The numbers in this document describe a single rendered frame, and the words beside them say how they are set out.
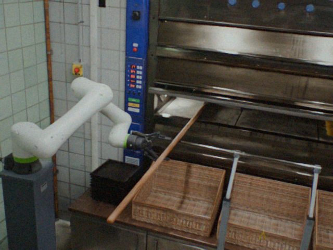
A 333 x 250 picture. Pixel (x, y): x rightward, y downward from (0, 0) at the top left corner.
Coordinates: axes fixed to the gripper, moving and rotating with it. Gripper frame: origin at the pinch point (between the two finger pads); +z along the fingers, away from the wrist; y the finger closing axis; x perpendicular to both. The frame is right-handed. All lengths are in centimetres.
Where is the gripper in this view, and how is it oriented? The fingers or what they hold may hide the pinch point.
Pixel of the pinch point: (168, 149)
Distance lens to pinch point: 244.9
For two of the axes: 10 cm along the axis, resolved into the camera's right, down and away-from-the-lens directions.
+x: -3.2, 3.2, -8.9
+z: 9.5, 1.7, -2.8
